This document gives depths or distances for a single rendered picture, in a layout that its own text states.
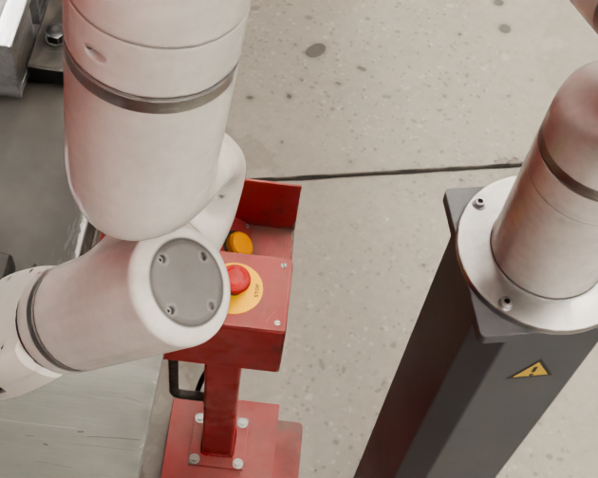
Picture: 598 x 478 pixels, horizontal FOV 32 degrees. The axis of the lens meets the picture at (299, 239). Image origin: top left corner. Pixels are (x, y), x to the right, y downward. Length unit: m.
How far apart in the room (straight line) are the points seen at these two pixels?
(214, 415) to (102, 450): 0.77
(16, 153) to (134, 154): 0.76
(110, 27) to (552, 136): 0.53
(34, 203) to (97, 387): 0.33
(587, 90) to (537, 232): 0.16
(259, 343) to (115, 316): 0.62
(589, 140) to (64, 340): 0.45
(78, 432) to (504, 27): 1.97
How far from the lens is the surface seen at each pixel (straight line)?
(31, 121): 1.32
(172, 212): 0.59
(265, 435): 1.92
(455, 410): 1.27
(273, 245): 1.41
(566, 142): 0.91
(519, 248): 1.04
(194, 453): 1.90
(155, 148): 0.54
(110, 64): 0.50
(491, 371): 1.16
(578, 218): 0.96
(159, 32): 0.48
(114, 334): 0.71
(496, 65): 2.65
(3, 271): 1.17
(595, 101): 0.90
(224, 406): 1.68
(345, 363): 2.12
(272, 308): 1.28
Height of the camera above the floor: 1.91
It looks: 58 degrees down
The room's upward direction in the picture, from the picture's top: 10 degrees clockwise
